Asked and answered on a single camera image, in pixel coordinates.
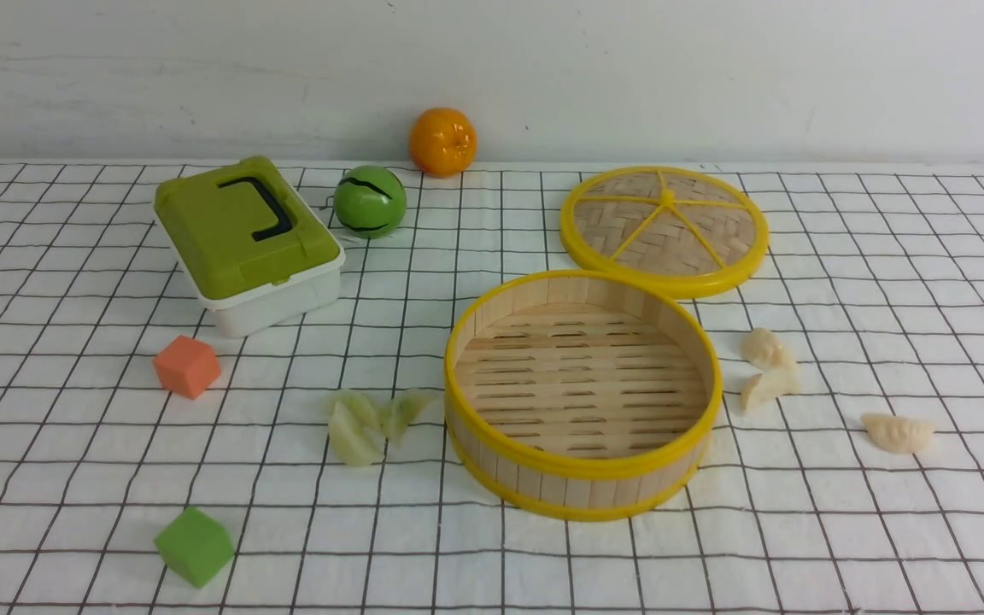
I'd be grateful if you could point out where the pale green dumpling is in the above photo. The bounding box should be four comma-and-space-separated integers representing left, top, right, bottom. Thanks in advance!
325, 389, 383, 431
328, 406, 385, 467
380, 389, 435, 440

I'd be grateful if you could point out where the white dumpling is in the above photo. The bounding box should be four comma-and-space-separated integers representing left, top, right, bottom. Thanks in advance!
860, 413, 936, 455
741, 367, 800, 413
741, 327, 798, 372

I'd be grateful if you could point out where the bamboo steamer tray yellow rim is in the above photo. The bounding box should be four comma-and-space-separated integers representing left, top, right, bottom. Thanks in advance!
444, 270, 723, 522

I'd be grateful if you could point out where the yellow woven steamer lid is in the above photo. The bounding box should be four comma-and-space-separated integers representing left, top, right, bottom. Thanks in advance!
559, 165, 770, 300

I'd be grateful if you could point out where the green striped toy ball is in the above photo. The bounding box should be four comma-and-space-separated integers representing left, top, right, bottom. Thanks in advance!
333, 165, 407, 240

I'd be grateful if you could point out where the orange toy fruit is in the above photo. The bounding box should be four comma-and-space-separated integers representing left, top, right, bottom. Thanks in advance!
407, 108, 479, 178

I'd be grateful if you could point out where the green lidded storage box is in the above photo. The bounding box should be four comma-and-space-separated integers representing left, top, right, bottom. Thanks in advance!
153, 155, 345, 338

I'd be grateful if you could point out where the orange foam cube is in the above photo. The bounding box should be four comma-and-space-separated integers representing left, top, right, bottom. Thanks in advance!
153, 336, 222, 400

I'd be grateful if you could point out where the green foam cube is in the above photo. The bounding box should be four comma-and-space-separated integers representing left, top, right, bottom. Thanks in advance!
154, 507, 235, 589

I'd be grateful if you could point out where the white checkered tablecloth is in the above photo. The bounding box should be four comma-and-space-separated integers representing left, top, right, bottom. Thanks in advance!
0, 162, 984, 614

